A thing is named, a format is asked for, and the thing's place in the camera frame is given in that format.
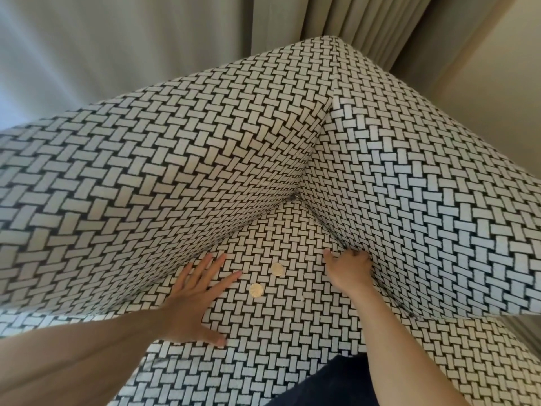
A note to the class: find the person's right hand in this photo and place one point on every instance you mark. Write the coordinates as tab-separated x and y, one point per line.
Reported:
351	270

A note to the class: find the person's left hand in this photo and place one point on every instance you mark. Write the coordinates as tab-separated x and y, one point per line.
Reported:
190	308

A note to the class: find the black white woven-pattern sofa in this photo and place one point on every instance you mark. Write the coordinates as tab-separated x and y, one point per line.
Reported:
169	164

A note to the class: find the person's left forearm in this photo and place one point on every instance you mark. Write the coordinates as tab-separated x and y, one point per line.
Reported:
84	355

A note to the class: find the person's right forearm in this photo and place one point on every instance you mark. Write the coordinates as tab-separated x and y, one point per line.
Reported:
401	359

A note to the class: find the sheer white curtain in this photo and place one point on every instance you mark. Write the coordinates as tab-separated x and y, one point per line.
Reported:
84	46

